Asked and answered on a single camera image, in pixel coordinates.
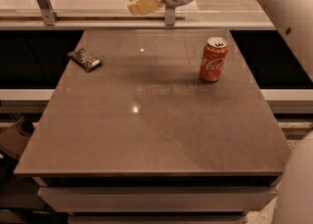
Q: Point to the metal rail bracket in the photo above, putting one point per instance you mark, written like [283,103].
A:
[48,15]
[169,16]

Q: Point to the left metal rail bracket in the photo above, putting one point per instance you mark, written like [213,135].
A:
[48,15]

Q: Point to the middle metal rail bracket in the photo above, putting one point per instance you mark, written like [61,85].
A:
[169,16]

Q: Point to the dark chair at left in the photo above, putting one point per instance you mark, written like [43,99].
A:
[12,144]

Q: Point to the dark rxbar chocolate wrapper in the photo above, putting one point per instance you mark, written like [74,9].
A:
[85,59]

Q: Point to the grey drawer front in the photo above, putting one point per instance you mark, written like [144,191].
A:
[157,199]

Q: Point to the orange Coca-Cola can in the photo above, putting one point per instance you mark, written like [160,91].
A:
[214,54]

